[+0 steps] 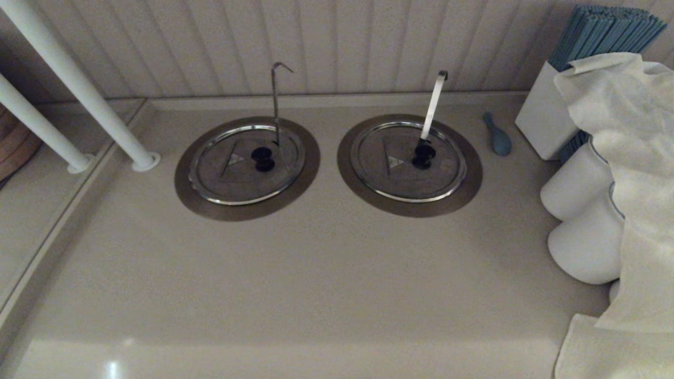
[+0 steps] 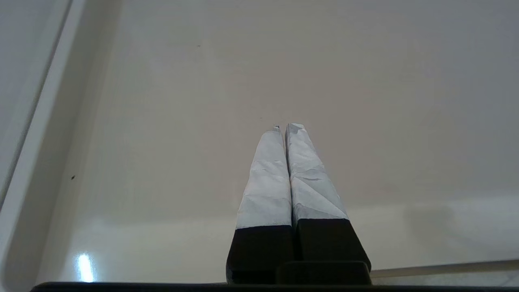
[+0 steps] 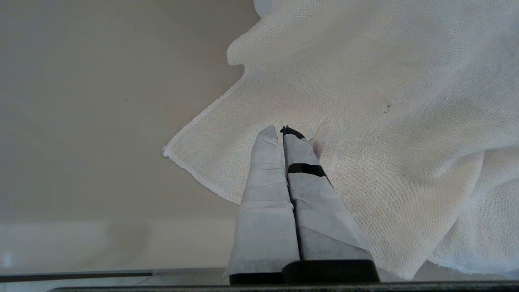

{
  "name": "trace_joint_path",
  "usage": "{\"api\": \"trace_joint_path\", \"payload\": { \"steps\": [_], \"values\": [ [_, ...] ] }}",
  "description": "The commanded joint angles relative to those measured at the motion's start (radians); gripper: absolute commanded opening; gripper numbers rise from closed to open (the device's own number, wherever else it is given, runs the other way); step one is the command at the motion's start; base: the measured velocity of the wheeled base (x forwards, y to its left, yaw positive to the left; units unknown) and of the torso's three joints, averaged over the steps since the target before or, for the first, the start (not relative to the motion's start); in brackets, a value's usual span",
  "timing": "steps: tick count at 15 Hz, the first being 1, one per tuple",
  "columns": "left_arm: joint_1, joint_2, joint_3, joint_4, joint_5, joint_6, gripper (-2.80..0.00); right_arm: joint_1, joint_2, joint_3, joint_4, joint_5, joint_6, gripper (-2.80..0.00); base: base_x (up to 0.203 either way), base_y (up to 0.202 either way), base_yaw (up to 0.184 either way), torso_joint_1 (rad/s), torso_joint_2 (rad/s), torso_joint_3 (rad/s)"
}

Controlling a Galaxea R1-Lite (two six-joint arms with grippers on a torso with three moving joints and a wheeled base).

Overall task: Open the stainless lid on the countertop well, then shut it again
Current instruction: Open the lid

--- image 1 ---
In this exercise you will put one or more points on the steel hinged pot lid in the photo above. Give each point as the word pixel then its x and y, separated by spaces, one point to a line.
pixel 437 173
pixel 231 179

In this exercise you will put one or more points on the blue rice paddle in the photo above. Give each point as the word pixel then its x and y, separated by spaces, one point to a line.
pixel 500 142

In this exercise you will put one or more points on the white square holder box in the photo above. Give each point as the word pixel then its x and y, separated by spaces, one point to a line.
pixel 542 116

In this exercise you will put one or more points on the white cup stack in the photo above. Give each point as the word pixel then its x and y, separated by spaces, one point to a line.
pixel 571 184
pixel 615 292
pixel 584 247

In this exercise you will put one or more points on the blue ribbed pack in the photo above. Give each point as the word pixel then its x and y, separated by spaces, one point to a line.
pixel 574 147

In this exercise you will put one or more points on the white support pole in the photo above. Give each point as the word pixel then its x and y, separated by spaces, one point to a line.
pixel 67 68
pixel 37 121

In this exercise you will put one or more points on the white cloth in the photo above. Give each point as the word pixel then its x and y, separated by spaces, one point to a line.
pixel 632 131

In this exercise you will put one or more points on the blue straw bundle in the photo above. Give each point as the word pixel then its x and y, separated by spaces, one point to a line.
pixel 595 31

